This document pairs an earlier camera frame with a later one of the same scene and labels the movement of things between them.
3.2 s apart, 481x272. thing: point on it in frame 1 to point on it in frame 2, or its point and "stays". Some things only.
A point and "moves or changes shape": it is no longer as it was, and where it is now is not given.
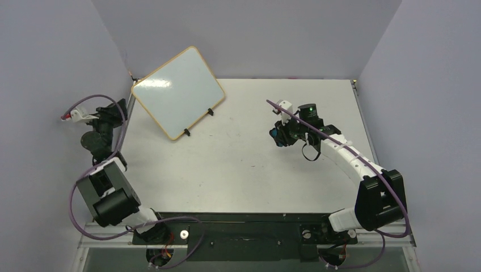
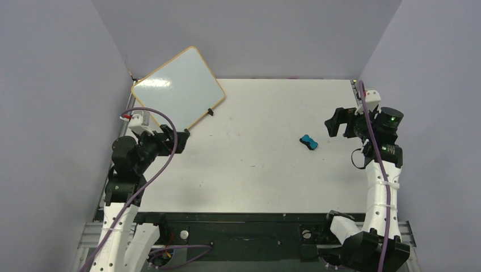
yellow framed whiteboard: (180, 92) stays
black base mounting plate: (292, 236) stays
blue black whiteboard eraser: (273, 133) moves or changes shape
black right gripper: (283, 132) to (347, 122)
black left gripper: (112, 114) to (160, 140)
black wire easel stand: (209, 111) stays
